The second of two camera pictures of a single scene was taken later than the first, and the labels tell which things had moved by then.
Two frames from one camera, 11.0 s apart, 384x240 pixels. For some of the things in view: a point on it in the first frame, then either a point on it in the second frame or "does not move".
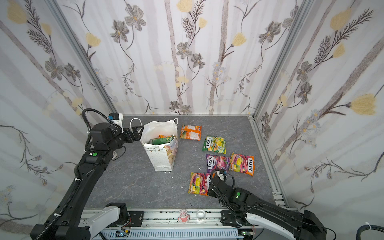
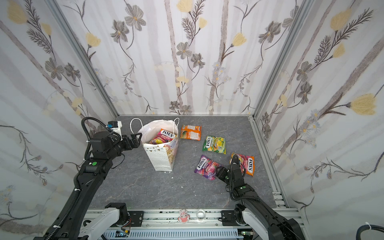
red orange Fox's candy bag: x=242 y=163 does not move
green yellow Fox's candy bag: x=215 y=144 does not move
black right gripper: x=217 y=183 to x=229 y=174
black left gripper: x=137 y=137 to x=135 y=144
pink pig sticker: x=184 y=217 does not move
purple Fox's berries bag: x=215 y=162 to x=207 y=167
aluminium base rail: x=186 y=218 does not move
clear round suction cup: x=201 y=214 does not move
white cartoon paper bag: x=160 y=140 does not move
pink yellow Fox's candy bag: x=199 y=183 to x=163 y=136
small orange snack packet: x=190 y=132 does not move
